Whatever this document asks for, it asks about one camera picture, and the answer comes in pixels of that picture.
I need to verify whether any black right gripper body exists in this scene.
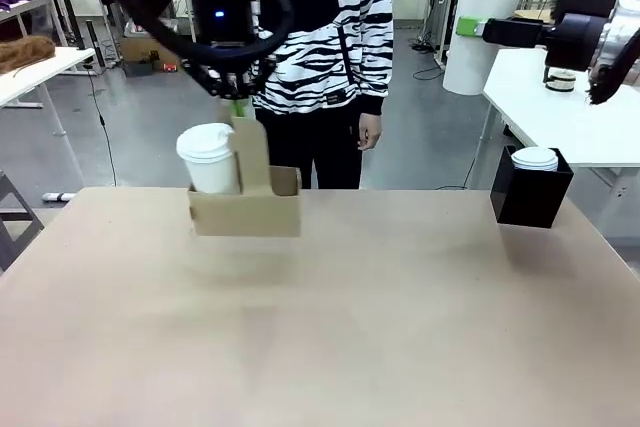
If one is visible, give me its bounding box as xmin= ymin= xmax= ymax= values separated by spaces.
xmin=542 ymin=11 xmax=610 ymax=72

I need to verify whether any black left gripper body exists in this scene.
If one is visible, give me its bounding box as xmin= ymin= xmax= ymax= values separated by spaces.
xmin=191 ymin=0 xmax=260 ymax=48

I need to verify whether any tall white lidded paper cup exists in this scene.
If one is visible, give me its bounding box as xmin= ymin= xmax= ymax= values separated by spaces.
xmin=442 ymin=0 xmax=536 ymax=97

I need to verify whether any short white lidded paper cup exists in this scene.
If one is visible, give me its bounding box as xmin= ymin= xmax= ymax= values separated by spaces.
xmin=175 ymin=121 xmax=242 ymax=196

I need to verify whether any brown cardboard cup carrier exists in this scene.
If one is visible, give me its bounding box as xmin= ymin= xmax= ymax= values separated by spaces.
xmin=187 ymin=115 xmax=304 ymax=239

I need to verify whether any person's left forearm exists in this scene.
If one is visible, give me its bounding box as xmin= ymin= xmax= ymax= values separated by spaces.
xmin=355 ymin=6 xmax=395 ymax=116

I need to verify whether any stack of white cup lids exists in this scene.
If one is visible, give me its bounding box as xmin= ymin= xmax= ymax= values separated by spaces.
xmin=510 ymin=146 xmax=559 ymax=173

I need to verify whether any person's left hand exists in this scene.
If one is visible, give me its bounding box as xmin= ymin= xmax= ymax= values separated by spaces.
xmin=358 ymin=111 xmax=384 ymax=152

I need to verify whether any black and white tape spool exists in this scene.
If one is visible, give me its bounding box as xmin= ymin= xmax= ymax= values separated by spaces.
xmin=543 ymin=68 xmax=578 ymax=94

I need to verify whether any large white side table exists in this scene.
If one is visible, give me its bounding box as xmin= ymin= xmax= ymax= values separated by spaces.
xmin=481 ymin=45 xmax=640 ymax=248

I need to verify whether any cardboard box on floor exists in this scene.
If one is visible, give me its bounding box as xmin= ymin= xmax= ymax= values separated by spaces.
xmin=119 ymin=35 xmax=181 ymax=66

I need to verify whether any person in zebra hoodie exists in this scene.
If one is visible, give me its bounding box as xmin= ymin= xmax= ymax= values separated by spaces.
xmin=252 ymin=0 xmax=396 ymax=192

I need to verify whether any black open box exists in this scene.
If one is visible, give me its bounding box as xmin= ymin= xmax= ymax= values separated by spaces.
xmin=489 ymin=145 xmax=575 ymax=230

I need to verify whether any white table with brown fur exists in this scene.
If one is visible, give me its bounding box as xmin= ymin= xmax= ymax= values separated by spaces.
xmin=0 ymin=46 xmax=97 ymax=137

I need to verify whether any brown furry bundle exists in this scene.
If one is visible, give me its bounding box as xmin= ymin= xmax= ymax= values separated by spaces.
xmin=0 ymin=35 xmax=56 ymax=74

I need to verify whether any grey step stool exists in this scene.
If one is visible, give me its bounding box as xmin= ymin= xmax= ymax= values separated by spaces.
xmin=0 ymin=170 xmax=46 ymax=274

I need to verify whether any thin black floor cable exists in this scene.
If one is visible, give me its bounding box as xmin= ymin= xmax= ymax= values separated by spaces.
xmin=85 ymin=64 xmax=119 ymax=187

